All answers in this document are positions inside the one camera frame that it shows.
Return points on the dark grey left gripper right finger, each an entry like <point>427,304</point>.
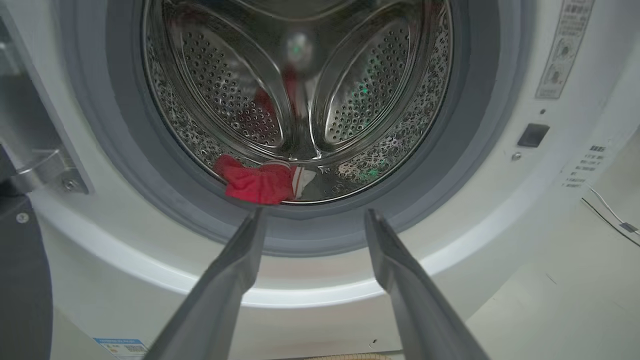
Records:
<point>417,305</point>

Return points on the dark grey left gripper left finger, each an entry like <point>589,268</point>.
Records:
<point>210,305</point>

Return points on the red garment with white stripes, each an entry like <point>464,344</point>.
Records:
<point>255,182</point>

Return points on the round glass washing machine door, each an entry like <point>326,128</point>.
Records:
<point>25,280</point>

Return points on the white front-load washing machine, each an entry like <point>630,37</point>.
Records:
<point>320,282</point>

